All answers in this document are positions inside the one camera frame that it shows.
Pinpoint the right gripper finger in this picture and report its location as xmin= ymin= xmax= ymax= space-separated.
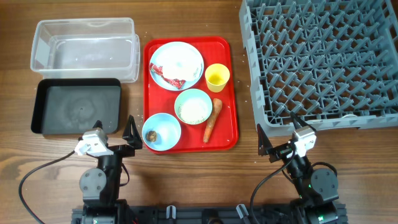
xmin=256 ymin=124 xmax=273 ymax=156
xmin=290 ymin=112 xmax=317 ymax=132

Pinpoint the brown food scrap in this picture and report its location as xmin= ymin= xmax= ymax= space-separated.
xmin=146 ymin=130 xmax=157 ymax=142

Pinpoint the light blue bowl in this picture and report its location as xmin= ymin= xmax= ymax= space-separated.
xmin=142 ymin=113 xmax=182 ymax=152

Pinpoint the orange carrot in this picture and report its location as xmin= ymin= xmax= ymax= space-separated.
xmin=203 ymin=98 xmax=223 ymax=143

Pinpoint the white rice pile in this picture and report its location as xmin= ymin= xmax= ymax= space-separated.
xmin=178 ymin=99 xmax=208 ymax=124

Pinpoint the mint green bowl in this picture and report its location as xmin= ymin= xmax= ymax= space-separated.
xmin=174 ymin=88 xmax=213 ymax=125

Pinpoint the red snack wrapper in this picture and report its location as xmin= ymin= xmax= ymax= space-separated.
xmin=149 ymin=63 xmax=186 ymax=90

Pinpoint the yellow plastic cup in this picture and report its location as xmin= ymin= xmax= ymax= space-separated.
xmin=205 ymin=63 xmax=230 ymax=93

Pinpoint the large light blue plate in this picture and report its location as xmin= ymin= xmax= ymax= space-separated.
xmin=149 ymin=42 xmax=205 ymax=91

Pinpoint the white tissue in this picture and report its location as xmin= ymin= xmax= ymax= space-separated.
xmin=157 ymin=50 xmax=201 ymax=82

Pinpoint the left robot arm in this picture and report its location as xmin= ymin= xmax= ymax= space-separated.
xmin=71 ymin=116 xmax=142 ymax=224

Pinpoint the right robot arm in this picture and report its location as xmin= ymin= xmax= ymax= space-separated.
xmin=249 ymin=112 xmax=339 ymax=223

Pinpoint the grey dishwasher rack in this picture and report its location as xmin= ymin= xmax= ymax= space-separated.
xmin=239 ymin=0 xmax=397 ymax=136

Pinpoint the black plastic tray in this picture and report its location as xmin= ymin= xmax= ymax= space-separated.
xmin=30 ymin=78 xmax=122 ymax=135

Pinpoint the red serving tray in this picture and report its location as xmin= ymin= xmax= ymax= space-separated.
xmin=143 ymin=37 xmax=238 ymax=154

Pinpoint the clear plastic bin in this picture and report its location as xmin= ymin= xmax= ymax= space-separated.
xmin=30 ymin=17 xmax=141 ymax=83

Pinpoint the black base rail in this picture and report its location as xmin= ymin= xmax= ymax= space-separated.
xmin=71 ymin=203 xmax=348 ymax=224

